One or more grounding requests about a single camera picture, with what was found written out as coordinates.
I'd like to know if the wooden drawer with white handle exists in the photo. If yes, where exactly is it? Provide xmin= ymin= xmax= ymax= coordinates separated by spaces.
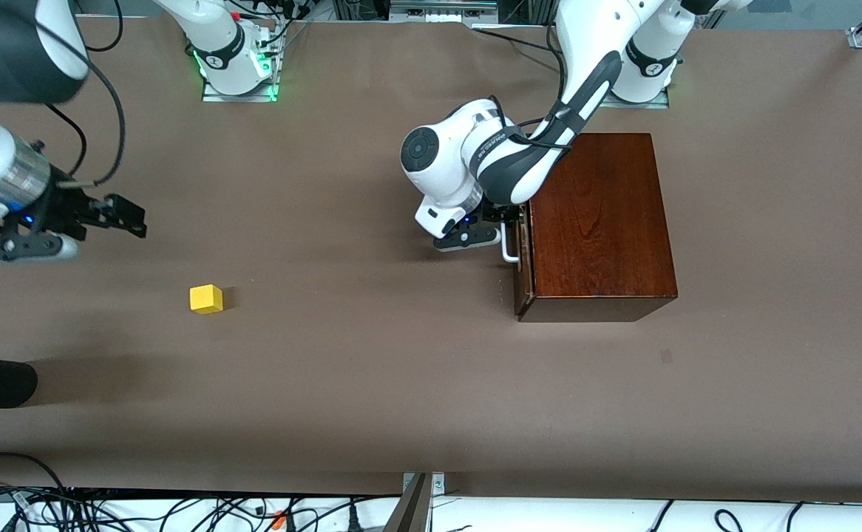
xmin=501 ymin=203 xmax=534 ymax=318

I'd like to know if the yellow cube block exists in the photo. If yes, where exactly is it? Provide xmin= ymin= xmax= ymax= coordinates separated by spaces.
xmin=190 ymin=284 xmax=223 ymax=316

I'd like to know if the dark brown wooden cabinet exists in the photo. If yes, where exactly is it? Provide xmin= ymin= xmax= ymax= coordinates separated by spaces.
xmin=514 ymin=133 xmax=679 ymax=324

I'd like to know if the white ledge board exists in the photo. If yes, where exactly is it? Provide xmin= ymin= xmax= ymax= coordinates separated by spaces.
xmin=0 ymin=494 xmax=862 ymax=532

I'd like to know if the dark grey metal beam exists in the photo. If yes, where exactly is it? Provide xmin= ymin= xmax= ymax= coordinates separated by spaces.
xmin=383 ymin=473 xmax=433 ymax=532

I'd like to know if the black left arm wrist cable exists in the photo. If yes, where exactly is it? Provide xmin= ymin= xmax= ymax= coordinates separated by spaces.
xmin=486 ymin=44 xmax=576 ymax=152

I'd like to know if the black arm wrist cable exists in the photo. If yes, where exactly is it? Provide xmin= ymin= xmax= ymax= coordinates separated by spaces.
xmin=32 ymin=15 xmax=127 ymax=189
xmin=486 ymin=44 xmax=576 ymax=152

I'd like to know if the black right arm wrist cable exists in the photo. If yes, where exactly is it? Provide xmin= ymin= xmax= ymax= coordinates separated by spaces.
xmin=32 ymin=15 xmax=127 ymax=189

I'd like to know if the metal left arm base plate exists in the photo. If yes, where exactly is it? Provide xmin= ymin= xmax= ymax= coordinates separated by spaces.
xmin=600 ymin=87 xmax=671 ymax=110

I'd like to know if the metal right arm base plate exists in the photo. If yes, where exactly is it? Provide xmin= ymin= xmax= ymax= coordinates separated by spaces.
xmin=202 ymin=70 xmax=281 ymax=103

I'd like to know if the long black table cable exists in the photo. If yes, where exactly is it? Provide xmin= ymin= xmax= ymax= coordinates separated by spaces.
xmin=472 ymin=26 xmax=561 ymax=54

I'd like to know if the silver metal rail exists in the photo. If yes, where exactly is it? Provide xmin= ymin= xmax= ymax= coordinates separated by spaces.
xmin=389 ymin=0 xmax=500 ymax=23

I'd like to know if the black arched cable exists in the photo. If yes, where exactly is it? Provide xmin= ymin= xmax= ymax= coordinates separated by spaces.
xmin=0 ymin=451 xmax=69 ymax=494

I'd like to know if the silver metal bracket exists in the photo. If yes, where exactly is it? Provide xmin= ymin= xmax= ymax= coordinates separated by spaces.
xmin=403 ymin=471 xmax=447 ymax=497

